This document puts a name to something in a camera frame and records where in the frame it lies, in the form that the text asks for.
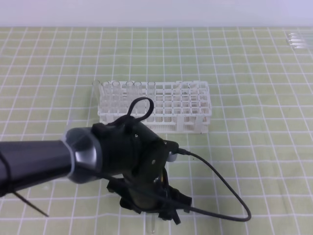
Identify white plastic test tube rack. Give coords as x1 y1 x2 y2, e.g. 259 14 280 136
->
92 80 212 134

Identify black camera cable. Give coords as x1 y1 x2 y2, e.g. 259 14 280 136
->
126 97 252 223

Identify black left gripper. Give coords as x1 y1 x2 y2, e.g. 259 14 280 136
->
107 140 192 224

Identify spare clear test tubes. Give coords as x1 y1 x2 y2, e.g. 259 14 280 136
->
287 32 313 50

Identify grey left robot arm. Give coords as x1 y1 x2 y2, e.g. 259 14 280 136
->
0 123 192 224

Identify green checkered tablecloth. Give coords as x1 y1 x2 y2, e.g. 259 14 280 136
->
0 27 313 235

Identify clear glass test tube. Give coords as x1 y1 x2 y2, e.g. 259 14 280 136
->
145 213 157 235

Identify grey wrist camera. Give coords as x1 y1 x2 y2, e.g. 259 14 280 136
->
166 151 178 163

